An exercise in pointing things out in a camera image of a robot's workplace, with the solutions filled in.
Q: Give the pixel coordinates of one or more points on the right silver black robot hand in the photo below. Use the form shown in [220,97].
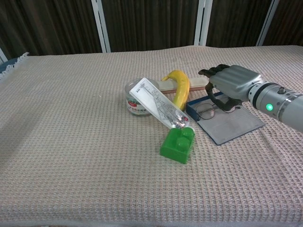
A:
[233,81]

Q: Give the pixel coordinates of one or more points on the thin wire eyeglasses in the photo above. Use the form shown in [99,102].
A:
[208,113]

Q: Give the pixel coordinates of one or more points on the blue tray with eyeglasses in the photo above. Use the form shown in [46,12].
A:
[232,125]

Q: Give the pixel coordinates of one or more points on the cream flat oblong case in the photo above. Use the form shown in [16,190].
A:
[196,84]

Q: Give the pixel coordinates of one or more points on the yellow banana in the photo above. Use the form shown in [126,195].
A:
[181,89]

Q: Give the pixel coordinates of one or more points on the dark brown screen panel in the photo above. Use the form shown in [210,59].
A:
[288,21]
[47,26]
[234,21]
[151,23]

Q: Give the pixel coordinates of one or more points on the clear white ruler set package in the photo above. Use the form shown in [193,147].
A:
[151,99]

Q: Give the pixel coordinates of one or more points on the green toy building brick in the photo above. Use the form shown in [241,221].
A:
[175,147]

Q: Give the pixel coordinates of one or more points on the clear round plastic jar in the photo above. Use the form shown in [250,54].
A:
[136,105]

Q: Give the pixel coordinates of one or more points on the beige waffle weave cloth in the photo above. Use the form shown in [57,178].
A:
[82,142]

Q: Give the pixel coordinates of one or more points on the blue padded table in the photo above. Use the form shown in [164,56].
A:
[8,63]

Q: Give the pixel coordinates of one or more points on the white screen frame post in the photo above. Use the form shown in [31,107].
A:
[267,23]
[2,55]
[100,26]
[201,23]

